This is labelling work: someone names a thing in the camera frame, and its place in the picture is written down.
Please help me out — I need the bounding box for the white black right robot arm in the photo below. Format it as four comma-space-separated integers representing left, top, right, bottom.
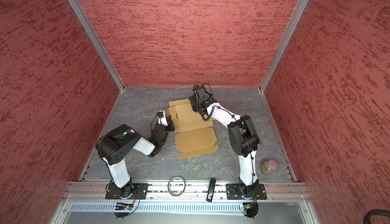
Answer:
189, 83, 260, 188

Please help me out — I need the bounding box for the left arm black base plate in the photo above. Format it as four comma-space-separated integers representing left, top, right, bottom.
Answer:
105, 182, 149, 201

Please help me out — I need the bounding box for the black cable ring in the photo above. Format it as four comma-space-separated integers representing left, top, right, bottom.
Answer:
167, 176, 186, 197

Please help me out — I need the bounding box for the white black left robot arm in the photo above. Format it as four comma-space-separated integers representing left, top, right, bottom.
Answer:
95, 122, 175, 194

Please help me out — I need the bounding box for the black rectangular remote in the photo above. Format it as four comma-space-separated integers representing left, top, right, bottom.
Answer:
206, 178, 216, 203

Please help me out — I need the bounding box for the right rear aluminium corner post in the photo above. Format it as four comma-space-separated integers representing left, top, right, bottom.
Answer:
260, 0, 309, 93

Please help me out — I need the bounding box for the black cable bottom right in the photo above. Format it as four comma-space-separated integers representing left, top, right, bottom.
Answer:
363, 209, 390, 224

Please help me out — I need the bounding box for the brown cardboard box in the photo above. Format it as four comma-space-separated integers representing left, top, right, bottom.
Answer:
167, 99, 219, 159

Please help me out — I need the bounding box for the jar with pink lid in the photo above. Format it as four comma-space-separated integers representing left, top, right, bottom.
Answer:
260, 160, 278, 175

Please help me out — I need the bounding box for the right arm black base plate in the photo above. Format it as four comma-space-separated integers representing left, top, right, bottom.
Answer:
225, 183, 267, 200

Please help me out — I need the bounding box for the left rear aluminium corner post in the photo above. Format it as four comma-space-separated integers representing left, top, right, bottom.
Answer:
67, 0, 126, 93

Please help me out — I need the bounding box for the aluminium front frame rail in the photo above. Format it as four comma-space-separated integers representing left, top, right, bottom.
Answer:
62, 180, 311, 203

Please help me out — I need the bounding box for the aluminium corner post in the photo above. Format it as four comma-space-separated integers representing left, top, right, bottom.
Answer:
260, 0, 309, 93
67, 0, 126, 93

